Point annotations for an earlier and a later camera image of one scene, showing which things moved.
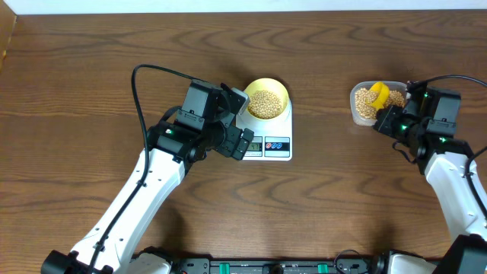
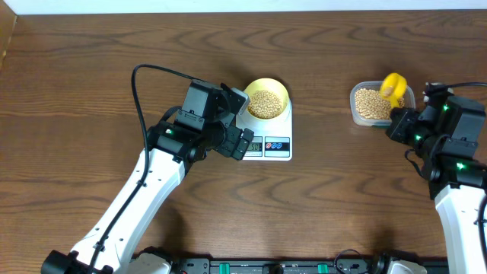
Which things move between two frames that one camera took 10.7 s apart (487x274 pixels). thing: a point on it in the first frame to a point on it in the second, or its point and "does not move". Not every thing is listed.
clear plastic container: x=367 y=97 does not move
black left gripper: x=232 y=135 does not move
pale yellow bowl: x=268 y=99 does not move
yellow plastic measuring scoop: x=383 y=93 to x=393 y=87
